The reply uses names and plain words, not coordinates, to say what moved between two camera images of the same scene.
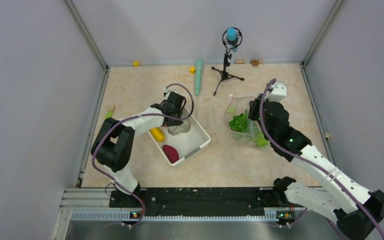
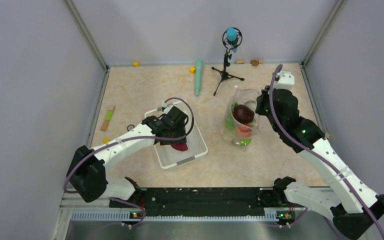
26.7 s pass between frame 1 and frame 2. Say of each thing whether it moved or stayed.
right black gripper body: moved
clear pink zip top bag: moved
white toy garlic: moved
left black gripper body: moved
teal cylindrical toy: stayed
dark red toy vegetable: moved
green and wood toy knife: stayed
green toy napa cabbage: moved
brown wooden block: stayed
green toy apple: moved
